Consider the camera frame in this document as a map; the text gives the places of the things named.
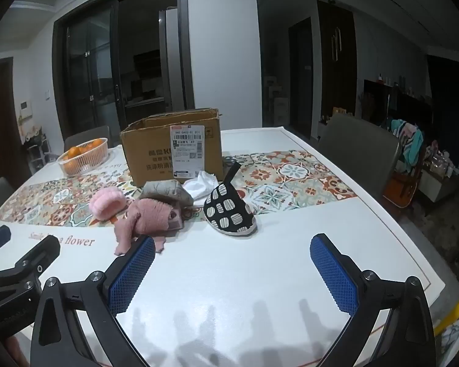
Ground pink fluffy ball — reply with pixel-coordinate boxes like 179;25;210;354
89;188;126;220

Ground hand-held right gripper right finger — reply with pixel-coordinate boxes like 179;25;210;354
310;233;437;367

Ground floral patterned table cover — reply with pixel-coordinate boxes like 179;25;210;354
0;127;446;367

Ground black white patterned oven mitt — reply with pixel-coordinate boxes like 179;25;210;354
203;161;259;236

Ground pink knitted cloth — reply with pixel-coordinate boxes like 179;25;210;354
113;198;184;256

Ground grey cloth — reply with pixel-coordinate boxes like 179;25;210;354
140;180;195;207

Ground yellow plastic object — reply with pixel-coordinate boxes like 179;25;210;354
434;296;459;337

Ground dark sliding glass door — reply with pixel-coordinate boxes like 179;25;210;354
54;0;196;134

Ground dark wooden door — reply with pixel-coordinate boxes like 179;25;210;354
289;17;314;138

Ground tall brown cabinet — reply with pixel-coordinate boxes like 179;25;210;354
317;0;358;123

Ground brown cardboard box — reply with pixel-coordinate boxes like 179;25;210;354
120;108;224;188

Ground white shelf rack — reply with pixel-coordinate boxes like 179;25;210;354
23;126;48;176

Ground orange wooden chair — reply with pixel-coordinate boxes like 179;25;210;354
382;149;425;209

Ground pile of oranges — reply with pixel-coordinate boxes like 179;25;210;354
63;140;105;172

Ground white cloth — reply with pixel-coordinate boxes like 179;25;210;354
181;171;217;200

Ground low white bench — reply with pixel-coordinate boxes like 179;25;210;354
421;149;459;203

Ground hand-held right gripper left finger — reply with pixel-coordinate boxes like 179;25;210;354
30;235;156;367

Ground teal striped clothes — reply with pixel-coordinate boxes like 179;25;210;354
390;118;425;172

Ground dark sideboard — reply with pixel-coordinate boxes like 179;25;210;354
363;78;433;131

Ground white plastic basket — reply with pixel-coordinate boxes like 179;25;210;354
57;138;110;177

